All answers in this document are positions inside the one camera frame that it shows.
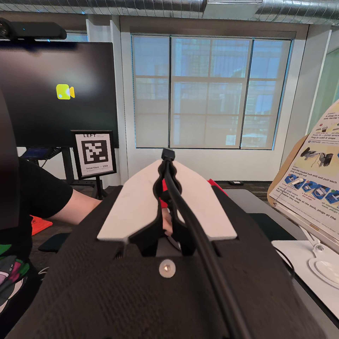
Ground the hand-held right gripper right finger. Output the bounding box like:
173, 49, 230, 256
169, 160, 238, 257

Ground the cardboard backing board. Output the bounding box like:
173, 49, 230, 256
267, 99, 339, 242

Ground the green glass partition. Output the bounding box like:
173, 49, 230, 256
308, 48, 339, 135

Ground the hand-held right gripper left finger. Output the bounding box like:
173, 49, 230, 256
97, 159, 165, 257

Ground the red container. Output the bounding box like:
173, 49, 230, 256
162, 178, 229, 210

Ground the black monitor stand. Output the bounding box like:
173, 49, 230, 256
60, 146, 108, 200

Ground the person's left forearm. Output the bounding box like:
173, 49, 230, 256
48, 188, 104, 226

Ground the orange textured mat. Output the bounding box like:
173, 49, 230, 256
30, 215, 53, 236

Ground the person's left hand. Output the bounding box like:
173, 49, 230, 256
162, 208, 174, 237

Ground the white flat board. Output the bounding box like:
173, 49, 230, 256
271, 239, 339, 322

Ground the large black monitor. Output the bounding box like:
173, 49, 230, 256
0, 41, 120, 149

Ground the black webcam bar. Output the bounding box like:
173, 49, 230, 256
0, 17, 67, 42

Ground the dark desk mat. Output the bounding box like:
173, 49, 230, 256
248, 213, 293, 242

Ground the thin black wire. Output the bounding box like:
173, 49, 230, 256
272, 246, 295, 277

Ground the window with roller shades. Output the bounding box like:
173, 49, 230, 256
131, 34, 292, 150

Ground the printed instruction sheet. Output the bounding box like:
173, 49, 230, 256
269, 99, 339, 242

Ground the small blue-screen tablet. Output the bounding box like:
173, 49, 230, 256
21, 147, 52, 160

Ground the silver ceiling duct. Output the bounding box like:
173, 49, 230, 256
0, 0, 207, 13
253, 0, 339, 23

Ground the white document stand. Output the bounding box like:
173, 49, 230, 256
298, 225, 339, 290

